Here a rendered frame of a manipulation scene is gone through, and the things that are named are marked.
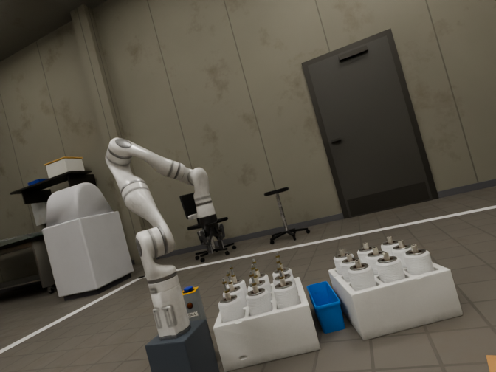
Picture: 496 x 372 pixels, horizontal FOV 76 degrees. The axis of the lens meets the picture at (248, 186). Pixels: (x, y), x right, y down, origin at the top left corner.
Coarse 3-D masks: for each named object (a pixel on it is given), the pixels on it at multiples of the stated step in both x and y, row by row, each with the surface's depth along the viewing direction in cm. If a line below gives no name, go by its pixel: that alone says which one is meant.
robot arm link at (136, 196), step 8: (136, 184) 108; (144, 184) 110; (128, 192) 106; (136, 192) 105; (144, 192) 107; (128, 200) 105; (136, 200) 104; (144, 200) 104; (152, 200) 106; (128, 208) 107; (136, 208) 105; (144, 208) 104; (152, 208) 104; (144, 216) 105; (152, 216) 103; (160, 216) 102; (152, 224) 105; (160, 224) 100; (168, 232) 98; (168, 240) 97; (168, 248) 97
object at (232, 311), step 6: (234, 300) 129; (240, 300) 131; (222, 306) 128; (228, 306) 128; (234, 306) 128; (240, 306) 130; (222, 312) 129; (228, 312) 128; (234, 312) 128; (240, 312) 129; (222, 318) 130; (228, 318) 128; (234, 318) 127; (240, 318) 129
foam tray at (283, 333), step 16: (272, 288) 154; (272, 304) 133; (304, 304) 124; (240, 320) 126; (256, 320) 124; (272, 320) 124; (288, 320) 123; (304, 320) 123; (224, 336) 125; (240, 336) 124; (256, 336) 124; (272, 336) 124; (288, 336) 123; (304, 336) 123; (224, 352) 125; (240, 352) 124; (256, 352) 124; (272, 352) 123; (288, 352) 123; (304, 352) 123; (224, 368) 125
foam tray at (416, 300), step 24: (336, 288) 150; (384, 288) 121; (408, 288) 120; (432, 288) 120; (360, 312) 121; (384, 312) 120; (408, 312) 120; (432, 312) 120; (456, 312) 120; (360, 336) 124
